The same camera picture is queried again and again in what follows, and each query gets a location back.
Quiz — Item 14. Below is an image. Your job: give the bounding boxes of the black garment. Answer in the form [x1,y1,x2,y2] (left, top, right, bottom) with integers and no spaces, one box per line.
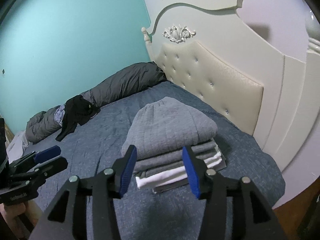
[55,95,101,142]

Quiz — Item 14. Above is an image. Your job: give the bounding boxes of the cream tufted headboard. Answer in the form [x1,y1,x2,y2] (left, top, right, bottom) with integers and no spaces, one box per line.
[141,0,320,202]

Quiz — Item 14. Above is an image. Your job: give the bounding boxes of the lavender garment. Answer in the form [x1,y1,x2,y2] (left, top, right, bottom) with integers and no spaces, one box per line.
[54,104,67,125]

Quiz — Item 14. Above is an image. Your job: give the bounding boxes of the bed with blue-grey sheet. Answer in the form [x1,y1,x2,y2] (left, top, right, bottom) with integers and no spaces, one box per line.
[10,80,287,240]

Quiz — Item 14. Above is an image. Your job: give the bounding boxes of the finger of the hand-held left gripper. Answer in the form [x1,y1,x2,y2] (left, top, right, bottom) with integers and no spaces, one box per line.
[10,145,62,169]
[30,156,68,182]

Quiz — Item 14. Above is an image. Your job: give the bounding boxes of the grey knit sweater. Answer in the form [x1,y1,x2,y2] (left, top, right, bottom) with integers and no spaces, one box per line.
[121,97,218,160]

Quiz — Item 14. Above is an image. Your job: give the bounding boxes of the folded white garment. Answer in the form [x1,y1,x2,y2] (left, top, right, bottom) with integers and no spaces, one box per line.
[136,151,222,189]

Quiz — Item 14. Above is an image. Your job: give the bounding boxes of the person's left hand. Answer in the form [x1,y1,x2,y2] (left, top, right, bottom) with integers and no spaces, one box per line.
[0,200,43,232]

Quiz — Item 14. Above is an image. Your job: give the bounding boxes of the light grey satin sheet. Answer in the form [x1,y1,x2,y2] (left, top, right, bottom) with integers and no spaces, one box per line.
[6,130,30,160]

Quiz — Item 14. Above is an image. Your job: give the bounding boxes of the wooden window frame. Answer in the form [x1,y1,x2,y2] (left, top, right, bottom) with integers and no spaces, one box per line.
[4,125,15,143]

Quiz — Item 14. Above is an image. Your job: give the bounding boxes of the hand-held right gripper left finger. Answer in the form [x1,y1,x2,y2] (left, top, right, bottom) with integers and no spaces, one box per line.
[29,145,137,240]

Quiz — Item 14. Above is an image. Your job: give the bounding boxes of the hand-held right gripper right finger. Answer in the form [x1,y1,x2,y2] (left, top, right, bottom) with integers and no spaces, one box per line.
[182,146,288,240]

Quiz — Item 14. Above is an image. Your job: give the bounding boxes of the dark grey rolled duvet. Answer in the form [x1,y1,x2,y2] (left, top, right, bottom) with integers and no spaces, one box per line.
[26,61,167,144]

